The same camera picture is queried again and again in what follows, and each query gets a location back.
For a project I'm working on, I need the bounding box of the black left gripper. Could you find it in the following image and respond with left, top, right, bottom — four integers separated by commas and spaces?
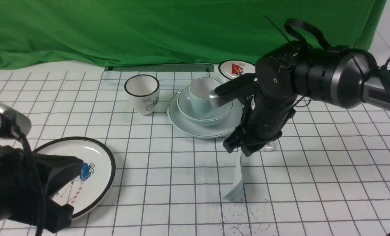
8, 152, 83, 234

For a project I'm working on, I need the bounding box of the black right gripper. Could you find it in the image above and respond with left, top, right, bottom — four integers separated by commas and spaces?
222, 95, 297, 157

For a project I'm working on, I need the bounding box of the plain white ceramic spoon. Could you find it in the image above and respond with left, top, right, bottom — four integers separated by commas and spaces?
222, 149, 244, 201

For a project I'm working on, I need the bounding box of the light blue bowl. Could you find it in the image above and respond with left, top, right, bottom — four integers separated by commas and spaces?
177, 86, 233, 127

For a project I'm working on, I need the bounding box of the light blue cup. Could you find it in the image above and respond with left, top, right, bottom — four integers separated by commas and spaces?
189, 77, 221, 118

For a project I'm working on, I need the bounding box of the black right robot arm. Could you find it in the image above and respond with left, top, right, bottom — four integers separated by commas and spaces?
210, 41, 390, 156

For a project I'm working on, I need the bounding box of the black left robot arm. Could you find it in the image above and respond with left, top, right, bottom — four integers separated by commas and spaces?
0, 136, 116, 233

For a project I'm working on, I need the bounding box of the light blue plate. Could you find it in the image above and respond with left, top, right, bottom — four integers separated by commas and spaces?
167, 92, 243, 139

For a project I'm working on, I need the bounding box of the white black-rimmed cartoon plate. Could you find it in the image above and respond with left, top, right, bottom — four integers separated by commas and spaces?
35, 136, 116, 220

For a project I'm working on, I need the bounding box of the white bowl with flag picture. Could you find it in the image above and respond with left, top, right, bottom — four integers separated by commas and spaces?
218, 60, 256, 84

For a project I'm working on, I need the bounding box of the white cup with bicycle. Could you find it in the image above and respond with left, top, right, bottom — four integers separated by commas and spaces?
124, 74, 159, 116

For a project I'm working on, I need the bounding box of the green backdrop cloth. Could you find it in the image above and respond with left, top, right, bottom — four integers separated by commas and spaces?
0, 0, 386, 69

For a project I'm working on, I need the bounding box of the white spoon with printed handle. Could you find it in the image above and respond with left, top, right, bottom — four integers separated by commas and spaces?
262, 141, 274, 151

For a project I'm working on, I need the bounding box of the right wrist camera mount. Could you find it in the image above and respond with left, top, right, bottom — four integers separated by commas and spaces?
209, 73, 257, 108

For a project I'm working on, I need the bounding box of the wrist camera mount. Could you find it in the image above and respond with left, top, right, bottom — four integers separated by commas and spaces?
209, 73, 257, 108
0, 102, 32, 140

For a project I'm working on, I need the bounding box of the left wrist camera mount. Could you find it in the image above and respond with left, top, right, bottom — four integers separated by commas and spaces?
0, 102, 32, 140

